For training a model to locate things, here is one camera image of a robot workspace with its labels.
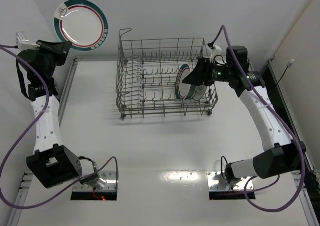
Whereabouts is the red-green rimmed plate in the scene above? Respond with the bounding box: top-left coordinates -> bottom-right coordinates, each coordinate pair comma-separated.
53,0 -> 109,52
174,63 -> 196,100

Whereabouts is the grey wire dish rack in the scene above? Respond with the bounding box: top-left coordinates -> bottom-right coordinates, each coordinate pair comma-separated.
116,28 -> 219,119

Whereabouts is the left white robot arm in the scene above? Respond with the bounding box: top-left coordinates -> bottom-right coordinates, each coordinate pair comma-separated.
16,32 -> 106,189

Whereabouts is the metal base plate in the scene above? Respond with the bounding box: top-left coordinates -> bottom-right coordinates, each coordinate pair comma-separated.
206,171 -> 251,192
72,171 -> 118,193

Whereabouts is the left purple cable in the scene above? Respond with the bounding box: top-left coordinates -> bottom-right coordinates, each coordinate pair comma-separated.
0,44 -> 119,209

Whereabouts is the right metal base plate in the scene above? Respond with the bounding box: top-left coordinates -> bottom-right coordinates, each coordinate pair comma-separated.
206,171 -> 251,192

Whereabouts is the white plate with grey rings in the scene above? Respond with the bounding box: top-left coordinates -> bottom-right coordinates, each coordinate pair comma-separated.
192,85 -> 208,101

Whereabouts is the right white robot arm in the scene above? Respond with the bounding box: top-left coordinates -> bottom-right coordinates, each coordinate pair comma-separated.
183,43 -> 302,183

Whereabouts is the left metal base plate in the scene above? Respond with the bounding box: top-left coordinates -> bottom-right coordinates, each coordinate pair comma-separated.
72,171 -> 118,193

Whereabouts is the black wall cable with plug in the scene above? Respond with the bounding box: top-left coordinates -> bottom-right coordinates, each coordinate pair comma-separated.
274,59 -> 295,86

